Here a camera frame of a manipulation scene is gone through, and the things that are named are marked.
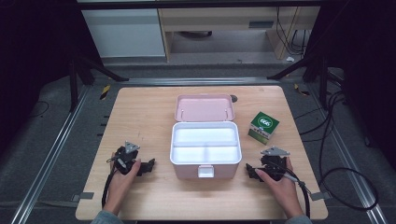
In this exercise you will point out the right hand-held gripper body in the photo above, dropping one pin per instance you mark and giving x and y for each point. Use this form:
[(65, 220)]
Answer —
[(274, 165)]

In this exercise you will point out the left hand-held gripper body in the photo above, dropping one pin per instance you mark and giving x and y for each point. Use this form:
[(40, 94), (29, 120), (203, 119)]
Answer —
[(124, 158)]

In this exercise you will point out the green carton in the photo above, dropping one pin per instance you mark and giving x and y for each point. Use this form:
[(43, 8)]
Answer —
[(264, 124)]

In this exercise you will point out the white divided tray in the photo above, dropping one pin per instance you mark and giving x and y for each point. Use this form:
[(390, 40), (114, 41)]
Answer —
[(204, 137)]

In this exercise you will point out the pink storage box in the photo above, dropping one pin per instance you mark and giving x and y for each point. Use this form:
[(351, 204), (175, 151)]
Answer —
[(204, 107)]

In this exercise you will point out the person's right hand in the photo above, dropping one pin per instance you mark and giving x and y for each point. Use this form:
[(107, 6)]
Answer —
[(285, 193)]

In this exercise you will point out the person's left hand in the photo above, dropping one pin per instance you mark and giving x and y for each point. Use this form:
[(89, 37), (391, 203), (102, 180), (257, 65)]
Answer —
[(120, 189)]

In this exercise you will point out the yellow black tape strip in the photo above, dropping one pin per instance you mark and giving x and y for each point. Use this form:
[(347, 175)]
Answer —
[(300, 90), (105, 91)]

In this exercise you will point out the dark round table grommet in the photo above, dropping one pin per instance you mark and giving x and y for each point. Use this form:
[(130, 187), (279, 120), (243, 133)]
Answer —
[(234, 98)]

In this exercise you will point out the black metal stand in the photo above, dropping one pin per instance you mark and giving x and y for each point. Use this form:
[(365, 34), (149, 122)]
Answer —
[(323, 84), (74, 84)]

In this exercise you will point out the small white floor object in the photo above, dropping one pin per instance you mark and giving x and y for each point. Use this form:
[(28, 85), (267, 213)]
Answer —
[(290, 58)]

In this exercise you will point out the white cabinet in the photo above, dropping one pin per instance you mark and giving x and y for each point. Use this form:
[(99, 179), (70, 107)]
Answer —
[(124, 34)]

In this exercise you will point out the light wooden desk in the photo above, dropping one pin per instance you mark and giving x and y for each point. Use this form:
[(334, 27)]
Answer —
[(218, 18)]

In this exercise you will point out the grey table bracket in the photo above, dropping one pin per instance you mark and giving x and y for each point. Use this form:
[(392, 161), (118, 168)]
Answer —
[(84, 196), (320, 196)]

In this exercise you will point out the aluminium rail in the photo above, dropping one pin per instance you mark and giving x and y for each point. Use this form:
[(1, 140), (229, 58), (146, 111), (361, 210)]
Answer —
[(49, 155), (348, 161), (202, 81)]

